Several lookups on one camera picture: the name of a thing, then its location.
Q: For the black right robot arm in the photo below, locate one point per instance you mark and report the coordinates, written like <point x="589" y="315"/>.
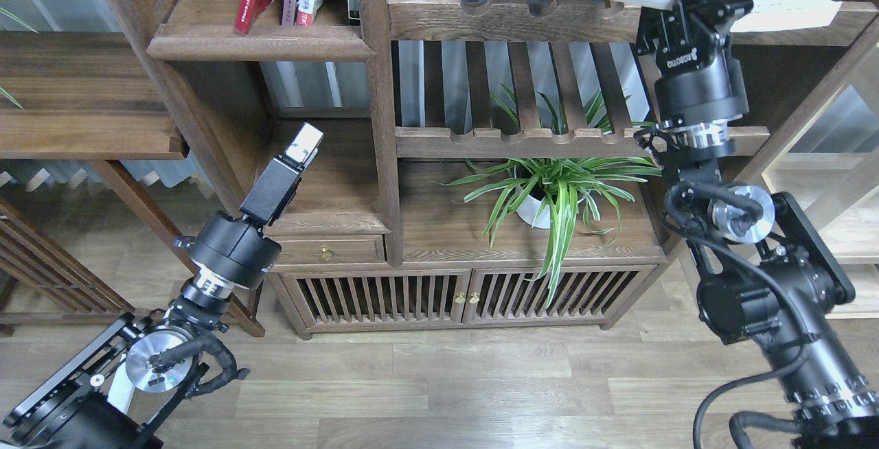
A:
<point x="765" y="273"/>

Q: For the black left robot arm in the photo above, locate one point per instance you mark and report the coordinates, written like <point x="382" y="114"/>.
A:
<point x="176" y="358"/>

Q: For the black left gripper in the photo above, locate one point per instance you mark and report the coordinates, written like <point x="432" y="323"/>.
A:
<point x="233" y="252"/>

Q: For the spider plant in white pot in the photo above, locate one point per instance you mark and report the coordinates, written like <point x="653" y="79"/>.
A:
<point x="567" y="191"/>

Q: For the dark wooden bookshelf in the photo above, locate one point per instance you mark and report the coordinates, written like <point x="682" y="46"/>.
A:
<point x="375" y="207"/>

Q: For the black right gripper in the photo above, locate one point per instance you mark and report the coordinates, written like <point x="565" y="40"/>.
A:
<point x="701" y="82"/>

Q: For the light wooden shelf frame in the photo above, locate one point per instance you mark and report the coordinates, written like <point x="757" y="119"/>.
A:
<point x="819" y="105"/>

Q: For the white lavender book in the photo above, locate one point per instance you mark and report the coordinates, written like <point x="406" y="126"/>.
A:
<point x="781" y="15"/>

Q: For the dark wooden side table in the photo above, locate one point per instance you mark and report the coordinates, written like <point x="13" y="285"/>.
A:
<point x="85" y="96"/>

